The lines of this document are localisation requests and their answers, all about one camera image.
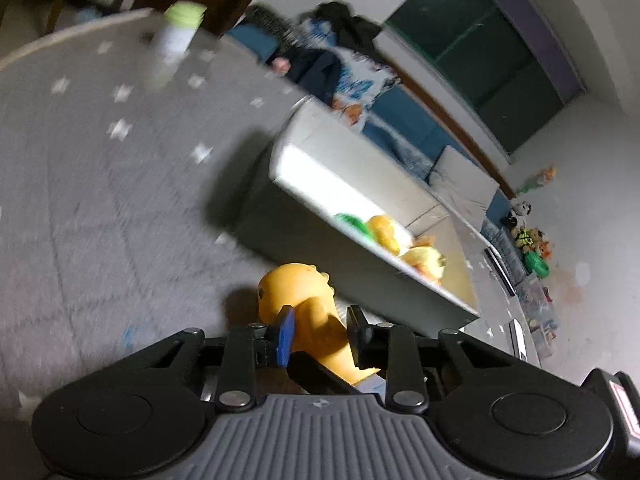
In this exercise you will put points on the grey star-patterned mat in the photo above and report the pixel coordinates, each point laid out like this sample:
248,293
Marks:
110,200

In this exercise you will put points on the blue sofa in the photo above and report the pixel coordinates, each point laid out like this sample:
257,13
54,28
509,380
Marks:
410,130

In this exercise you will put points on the dark window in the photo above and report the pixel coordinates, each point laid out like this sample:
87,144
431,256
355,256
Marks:
480,55

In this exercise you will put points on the white bottle with green cap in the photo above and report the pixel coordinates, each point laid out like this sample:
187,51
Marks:
172,40

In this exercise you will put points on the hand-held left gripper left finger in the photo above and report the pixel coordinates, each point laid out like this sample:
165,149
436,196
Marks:
284,336

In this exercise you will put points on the yellow dinosaur toy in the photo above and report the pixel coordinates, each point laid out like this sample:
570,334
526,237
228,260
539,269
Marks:
305,300

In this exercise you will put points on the clear plastic storage bin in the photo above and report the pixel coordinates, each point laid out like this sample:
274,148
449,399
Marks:
540,310

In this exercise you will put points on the white storage box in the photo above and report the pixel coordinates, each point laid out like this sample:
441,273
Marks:
320,240

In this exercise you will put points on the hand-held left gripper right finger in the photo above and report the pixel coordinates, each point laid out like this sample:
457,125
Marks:
358,336

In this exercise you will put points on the yellow plush toy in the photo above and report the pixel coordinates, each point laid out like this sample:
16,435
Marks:
425,259

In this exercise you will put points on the dark jacket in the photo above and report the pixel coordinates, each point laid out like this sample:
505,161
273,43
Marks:
312,67

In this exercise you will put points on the orange round toy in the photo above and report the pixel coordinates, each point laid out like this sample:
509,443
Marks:
384,232

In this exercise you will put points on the pile of plush toys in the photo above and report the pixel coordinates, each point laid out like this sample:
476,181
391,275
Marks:
530,240

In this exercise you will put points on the white cushion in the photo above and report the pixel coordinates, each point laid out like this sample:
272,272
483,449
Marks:
462,182

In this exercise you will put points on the green and orange toy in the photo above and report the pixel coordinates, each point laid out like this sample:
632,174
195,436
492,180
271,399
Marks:
539,179

